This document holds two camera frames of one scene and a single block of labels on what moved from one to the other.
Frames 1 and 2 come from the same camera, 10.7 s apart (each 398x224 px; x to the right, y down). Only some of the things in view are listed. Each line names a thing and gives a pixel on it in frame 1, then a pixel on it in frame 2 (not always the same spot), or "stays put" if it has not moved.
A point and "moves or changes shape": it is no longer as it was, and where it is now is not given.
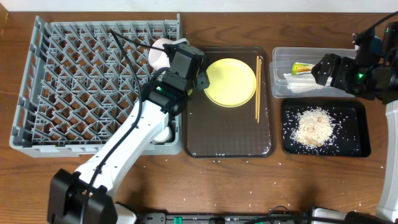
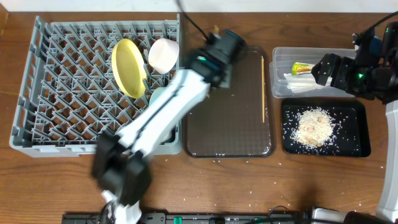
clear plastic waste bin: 291,76 stays put
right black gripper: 343,64 stays put
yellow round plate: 232,83 to 129,68
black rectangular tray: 324,128 stays put
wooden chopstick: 259,90 moves or changes shape
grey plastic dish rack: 81,79 stays put
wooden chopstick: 257,86 to 216,30
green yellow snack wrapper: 301,68 stays put
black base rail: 162,218 stays put
